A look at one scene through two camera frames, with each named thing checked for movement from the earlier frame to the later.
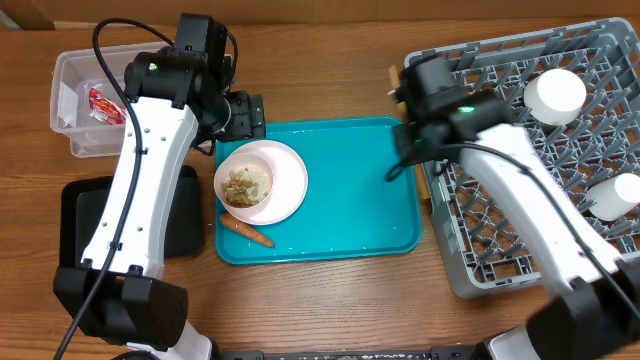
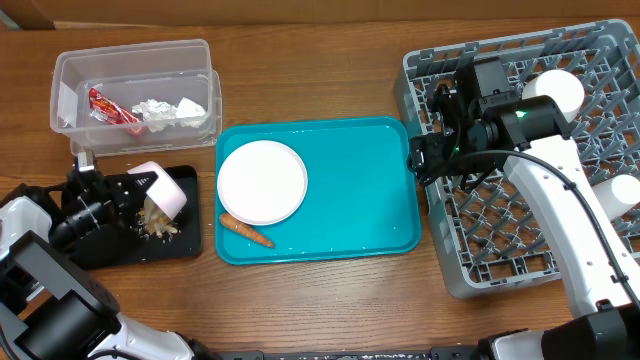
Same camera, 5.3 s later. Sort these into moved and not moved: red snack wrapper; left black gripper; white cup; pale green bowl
Moved: left black gripper
Not moved: white cup; pale green bowl; red snack wrapper
